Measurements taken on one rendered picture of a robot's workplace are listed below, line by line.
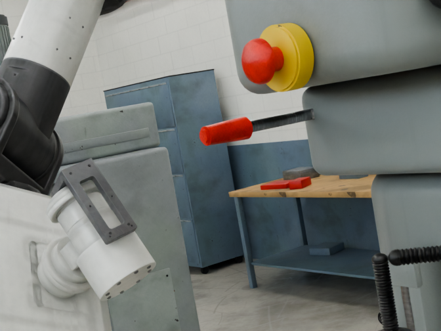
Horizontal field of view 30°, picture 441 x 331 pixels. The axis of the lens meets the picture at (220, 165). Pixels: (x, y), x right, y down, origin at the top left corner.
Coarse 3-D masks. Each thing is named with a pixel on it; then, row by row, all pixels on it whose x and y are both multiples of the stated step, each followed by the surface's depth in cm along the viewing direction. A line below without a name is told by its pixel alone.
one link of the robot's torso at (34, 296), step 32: (0, 192) 90; (32, 192) 94; (0, 224) 87; (32, 224) 90; (0, 256) 84; (32, 256) 87; (0, 288) 82; (32, 288) 84; (64, 288) 84; (0, 320) 79; (32, 320) 82; (64, 320) 84; (96, 320) 87
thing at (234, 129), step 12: (312, 108) 88; (228, 120) 82; (240, 120) 82; (252, 120) 84; (264, 120) 84; (276, 120) 85; (288, 120) 86; (300, 120) 87; (204, 132) 80; (216, 132) 80; (228, 132) 81; (240, 132) 82; (252, 132) 83
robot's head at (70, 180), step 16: (64, 176) 80; (80, 176) 81; (96, 176) 82; (64, 192) 81; (80, 192) 80; (112, 192) 81; (48, 208) 82; (112, 208) 81; (96, 224) 79; (128, 224) 80; (112, 240) 79
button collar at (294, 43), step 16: (272, 32) 73; (288, 32) 71; (304, 32) 72; (288, 48) 71; (304, 48) 71; (288, 64) 72; (304, 64) 71; (272, 80) 74; (288, 80) 72; (304, 80) 72
